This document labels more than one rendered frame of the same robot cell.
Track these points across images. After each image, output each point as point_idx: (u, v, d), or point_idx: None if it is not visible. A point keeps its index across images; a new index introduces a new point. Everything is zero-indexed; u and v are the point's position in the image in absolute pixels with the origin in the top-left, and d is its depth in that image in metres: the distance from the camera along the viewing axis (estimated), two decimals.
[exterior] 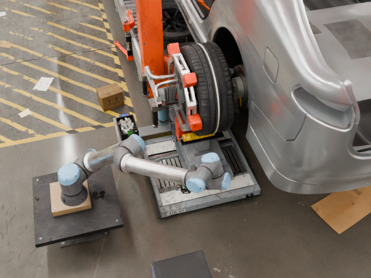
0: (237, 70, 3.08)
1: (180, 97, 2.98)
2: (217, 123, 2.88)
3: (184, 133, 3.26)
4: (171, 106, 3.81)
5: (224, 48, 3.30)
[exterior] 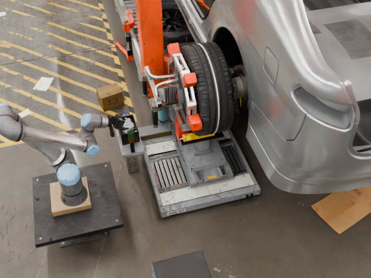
0: (237, 70, 3.08)
1: (180, 97, 2.98)
2: (217, 123, 2.88)
3: (184, 133, 3.26)
4: (171, 106, 3.81)
5: (224, 48, 3.30)
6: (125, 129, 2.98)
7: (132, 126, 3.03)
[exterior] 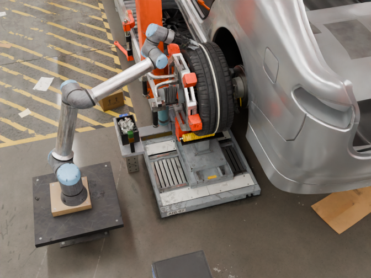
0: (237, 70, 3.08)
1: (180, 97, 2.98)
2: (217, 123, 2.88)
3: (184, 133, 3.26)
4: (171, 106, 3.81)
5: (224, 48, 3.30)
6: (186, 48, 2.86)
7: (196, 47, 2.87)
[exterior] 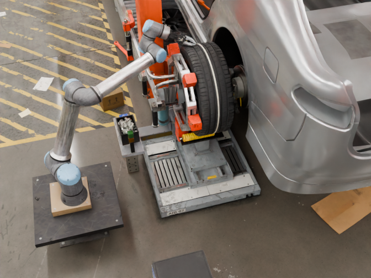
0: (237, 70, 3.08)
1: (180, 97, 2.98)
2: (218, 115, 2.83)
3: (184, 133, 3.26)
4: (171, 106, 3.81)
5: (224, 48, 3.30)
6: (184, 46, 2.93)
7: (193, 44, 2.93)
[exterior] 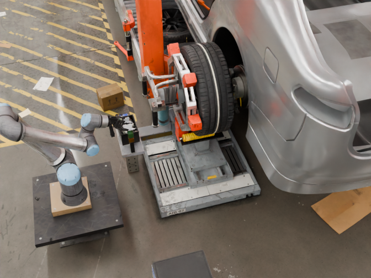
0: (237, 70, 3.08)
1: (180, 97, 2.98)
2: (218, 115, 2.83)
3: (184, 133, 3.26)
4: (171, 106, 3.81)
5: (224, 48, 3.30)
6: (125, 131, 2.97)
7: (133, 128, 3.01)
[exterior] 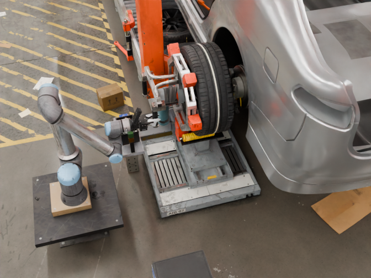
0: (237, 70, 3.08)
1: (180, 97, 2.98)
2: (218, 115, 2.83)
3: (184, 133, 3.26)
4: (171, 106, 3.81)
5: (224, 48, 3.30)
6: (147, 113, 2.92)
7: None
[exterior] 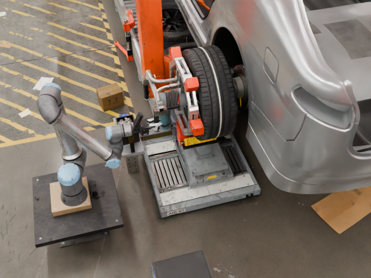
0: (237, 70, 3.08)
1: (182, 101, 2.95)
2: (220, 119, 2.80)
3: (185, 137, 3.23)
4: None
5: (224, 48, 3.30)
6: (148, 118, 2.89)
7: None
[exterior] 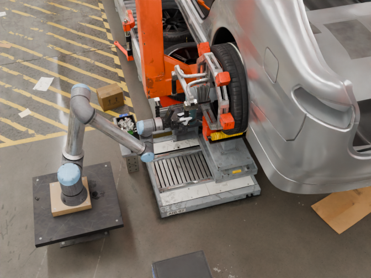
0: None
1: (211, 96, 2.98)
2: None
3: (212, 132, 3.27)
4: (171, 106, 3.81)
5: None
6: (178, 112, 2.93)
7: None
